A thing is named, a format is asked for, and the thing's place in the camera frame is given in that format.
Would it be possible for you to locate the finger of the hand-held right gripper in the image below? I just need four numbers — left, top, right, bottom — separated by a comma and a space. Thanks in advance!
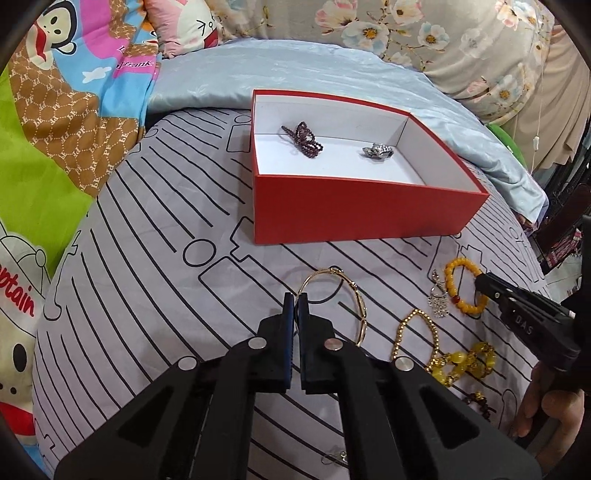
475, 272, 514, 315

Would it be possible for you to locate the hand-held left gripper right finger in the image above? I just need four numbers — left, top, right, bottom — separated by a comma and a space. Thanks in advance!
298, 293, 542, 480

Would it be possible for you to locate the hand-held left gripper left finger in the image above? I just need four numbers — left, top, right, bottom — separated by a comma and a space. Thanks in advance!
54, 292, 296, 480

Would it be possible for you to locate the orange yellow bead bracelet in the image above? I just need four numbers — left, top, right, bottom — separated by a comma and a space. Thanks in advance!
444, 258, 490, 315

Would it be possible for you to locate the silver rhinestone pendant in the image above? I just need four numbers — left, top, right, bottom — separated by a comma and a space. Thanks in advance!
427, 270, 451, 318

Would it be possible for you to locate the gold bangle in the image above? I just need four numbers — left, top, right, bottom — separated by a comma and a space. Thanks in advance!
295, 267, 369, 347

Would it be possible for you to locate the chunky yellow stone bracelet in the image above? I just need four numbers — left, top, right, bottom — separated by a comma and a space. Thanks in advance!
426, 342, 497, 387

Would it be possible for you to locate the gold bead bracelet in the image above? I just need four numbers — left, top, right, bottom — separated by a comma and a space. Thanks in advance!
392, 309, 441, 363

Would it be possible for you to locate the dark brown bead bracelet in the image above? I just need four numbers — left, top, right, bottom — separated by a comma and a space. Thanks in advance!
462, 391, 494, 423

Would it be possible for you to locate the red cardboard box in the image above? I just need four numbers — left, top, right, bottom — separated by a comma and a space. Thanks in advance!
252, 89, 491, 245

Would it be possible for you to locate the dark purple bead bracelet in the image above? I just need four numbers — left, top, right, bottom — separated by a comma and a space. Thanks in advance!
280, 121, 324, 159

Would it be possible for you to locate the silver crystal ring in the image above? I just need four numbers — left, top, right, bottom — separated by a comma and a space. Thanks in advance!
361, 143, 394, 162

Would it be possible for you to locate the person's right hand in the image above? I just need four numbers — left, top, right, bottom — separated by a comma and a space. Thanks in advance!
510, 360, 587, 455

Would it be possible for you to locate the green plastic object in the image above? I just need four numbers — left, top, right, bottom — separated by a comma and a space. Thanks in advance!
489, 122, 525, 164

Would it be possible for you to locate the beige curtain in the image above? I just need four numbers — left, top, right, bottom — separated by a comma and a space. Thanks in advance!
508, 18, 591, 171

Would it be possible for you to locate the light blue quilt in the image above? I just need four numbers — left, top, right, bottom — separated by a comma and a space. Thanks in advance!
148, 39, 550, 222

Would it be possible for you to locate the grey floral quilt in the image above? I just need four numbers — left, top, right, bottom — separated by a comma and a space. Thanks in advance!
203, 0, 561, 123

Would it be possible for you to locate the colourful cartoon monkey blanket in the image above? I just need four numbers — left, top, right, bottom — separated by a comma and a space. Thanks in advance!
0, 0, 163, 457

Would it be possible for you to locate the pink rabbit pillow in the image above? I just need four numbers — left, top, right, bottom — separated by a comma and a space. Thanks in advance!
143, 0, 227, 58

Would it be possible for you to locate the white cord with switch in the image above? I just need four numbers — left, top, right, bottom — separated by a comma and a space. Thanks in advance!
526, 28, 551, 176

